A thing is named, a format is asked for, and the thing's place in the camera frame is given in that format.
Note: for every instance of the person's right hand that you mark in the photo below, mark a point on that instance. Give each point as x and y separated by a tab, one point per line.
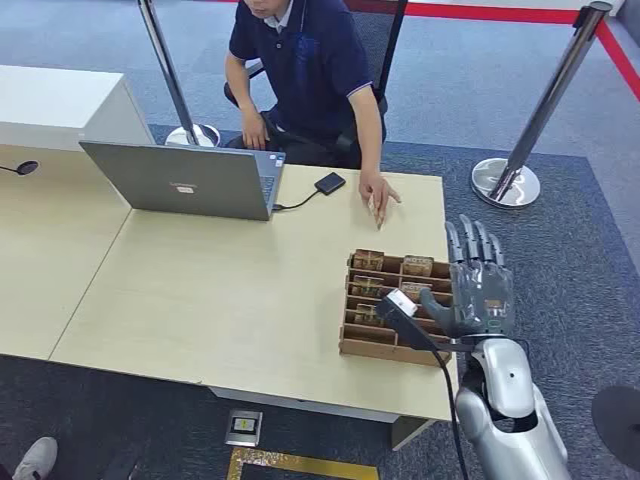
253	129

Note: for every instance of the person's left hand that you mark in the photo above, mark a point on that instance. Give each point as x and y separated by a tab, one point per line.
376	187

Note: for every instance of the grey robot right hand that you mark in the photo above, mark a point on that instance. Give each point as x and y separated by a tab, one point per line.
482	298

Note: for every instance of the patterned brown card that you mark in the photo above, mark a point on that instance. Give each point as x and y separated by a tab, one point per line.
368	314
418	266
372	205
367	286
368	260
412	289

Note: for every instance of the person's left forearm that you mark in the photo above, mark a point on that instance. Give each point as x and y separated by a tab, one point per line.
369	132

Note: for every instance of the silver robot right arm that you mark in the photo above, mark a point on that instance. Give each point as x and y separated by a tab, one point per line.
510	397

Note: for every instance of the person's right forearm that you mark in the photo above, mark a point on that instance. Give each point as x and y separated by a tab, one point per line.
238	83

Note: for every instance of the person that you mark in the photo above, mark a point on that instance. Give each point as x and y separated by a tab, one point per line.
310	73

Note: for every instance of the brown wooden card tray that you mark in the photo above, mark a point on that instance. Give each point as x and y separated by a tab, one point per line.
370	348

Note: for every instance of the black external drive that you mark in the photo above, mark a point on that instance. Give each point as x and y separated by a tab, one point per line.
330	183

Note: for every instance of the grey laptop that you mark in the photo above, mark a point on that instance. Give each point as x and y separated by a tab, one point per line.
185	182

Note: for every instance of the light wooden desk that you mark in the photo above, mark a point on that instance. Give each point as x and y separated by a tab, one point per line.
45	258
225	298

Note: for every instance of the black round base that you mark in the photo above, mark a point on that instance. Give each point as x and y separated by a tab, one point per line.
620	420

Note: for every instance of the red floor tape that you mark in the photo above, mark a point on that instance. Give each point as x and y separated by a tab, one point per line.
500	13

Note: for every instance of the white cabinet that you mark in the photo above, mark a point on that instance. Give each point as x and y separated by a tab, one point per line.
55	99

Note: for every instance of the yellow floor tape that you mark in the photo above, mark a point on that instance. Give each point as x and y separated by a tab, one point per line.
300	464

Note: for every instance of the silver floor socket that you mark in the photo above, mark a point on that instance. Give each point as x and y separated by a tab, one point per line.
243	427

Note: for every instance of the black round desk puck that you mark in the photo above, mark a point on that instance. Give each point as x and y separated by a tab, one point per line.
26	167

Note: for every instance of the grey shoe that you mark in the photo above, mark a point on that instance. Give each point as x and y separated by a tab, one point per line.
36	460

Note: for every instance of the chrome stanchion post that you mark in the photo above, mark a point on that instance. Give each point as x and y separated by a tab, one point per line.
543	109
167	66

